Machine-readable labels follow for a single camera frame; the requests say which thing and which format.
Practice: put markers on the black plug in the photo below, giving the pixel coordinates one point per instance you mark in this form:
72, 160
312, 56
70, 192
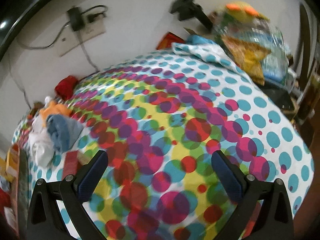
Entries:
96, 16

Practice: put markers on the black power adapter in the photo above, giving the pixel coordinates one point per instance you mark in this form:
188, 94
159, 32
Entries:
75, 20

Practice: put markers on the colourful polka dot cloth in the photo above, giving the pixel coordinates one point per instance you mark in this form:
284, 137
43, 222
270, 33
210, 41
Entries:
175, 130

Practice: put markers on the red rolled cloth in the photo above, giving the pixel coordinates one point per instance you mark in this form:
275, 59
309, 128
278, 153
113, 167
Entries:
65, 86

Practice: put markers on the orange toy figure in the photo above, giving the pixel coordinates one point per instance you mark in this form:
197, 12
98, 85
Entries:
53, 110

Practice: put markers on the black clamp mount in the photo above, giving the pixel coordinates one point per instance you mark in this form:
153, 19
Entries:
186, 7

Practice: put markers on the yellow snack bag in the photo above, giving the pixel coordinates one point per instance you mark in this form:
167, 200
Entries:
247, 55

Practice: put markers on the blue cloth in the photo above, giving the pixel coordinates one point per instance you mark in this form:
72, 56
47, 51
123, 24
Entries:
197, 40

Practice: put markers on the white wall socket plate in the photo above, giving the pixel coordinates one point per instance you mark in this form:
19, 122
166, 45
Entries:
72, 43

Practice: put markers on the small white sock ball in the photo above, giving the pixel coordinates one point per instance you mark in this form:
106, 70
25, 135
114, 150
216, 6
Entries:
46, 100

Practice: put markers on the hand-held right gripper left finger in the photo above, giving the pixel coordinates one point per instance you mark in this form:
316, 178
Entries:
92, 175

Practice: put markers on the black curved television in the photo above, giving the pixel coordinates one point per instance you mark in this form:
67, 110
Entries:
25, 5

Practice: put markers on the yellow orange plush toy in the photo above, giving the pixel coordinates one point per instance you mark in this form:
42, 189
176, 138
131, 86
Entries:
241, 8

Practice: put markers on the large yellow cartoon box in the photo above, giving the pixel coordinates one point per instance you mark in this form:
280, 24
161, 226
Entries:
13, 157

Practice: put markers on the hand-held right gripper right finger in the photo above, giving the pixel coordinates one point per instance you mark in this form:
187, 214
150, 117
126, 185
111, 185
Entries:
227, 177

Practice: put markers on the gold thermos bottle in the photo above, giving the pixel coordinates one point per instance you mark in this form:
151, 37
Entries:
311, 90

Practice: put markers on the red orange box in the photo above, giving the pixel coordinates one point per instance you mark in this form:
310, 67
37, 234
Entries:
170, 40

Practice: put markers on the denim blue sock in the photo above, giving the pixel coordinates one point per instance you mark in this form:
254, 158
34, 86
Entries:
61, 132

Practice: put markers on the small red foil packet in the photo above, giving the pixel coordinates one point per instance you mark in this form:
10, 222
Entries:
32, 108

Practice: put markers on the dark red box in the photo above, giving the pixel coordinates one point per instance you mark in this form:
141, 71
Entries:
71, 162

